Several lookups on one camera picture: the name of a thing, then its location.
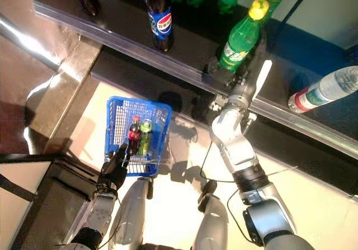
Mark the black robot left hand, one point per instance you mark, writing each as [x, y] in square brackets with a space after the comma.
[114, 171]

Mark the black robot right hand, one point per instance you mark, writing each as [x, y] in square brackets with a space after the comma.
[223, 78]

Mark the blue plastic shopping basket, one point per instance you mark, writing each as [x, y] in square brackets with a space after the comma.
[167, 113]

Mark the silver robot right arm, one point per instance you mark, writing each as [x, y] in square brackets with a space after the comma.
[237, 146]

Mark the black low platform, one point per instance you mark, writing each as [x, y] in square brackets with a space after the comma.
[64, 188]

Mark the Pepsi bottle round logo label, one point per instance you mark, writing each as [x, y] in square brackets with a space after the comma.
[160, 26]

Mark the black metal shelf board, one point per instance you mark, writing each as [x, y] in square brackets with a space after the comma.
[126, 18]
[134, 71]

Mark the water bottle red cap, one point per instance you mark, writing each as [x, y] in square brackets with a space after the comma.
[321, 90]

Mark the robot right leg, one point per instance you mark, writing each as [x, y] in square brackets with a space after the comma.
[212, 222]

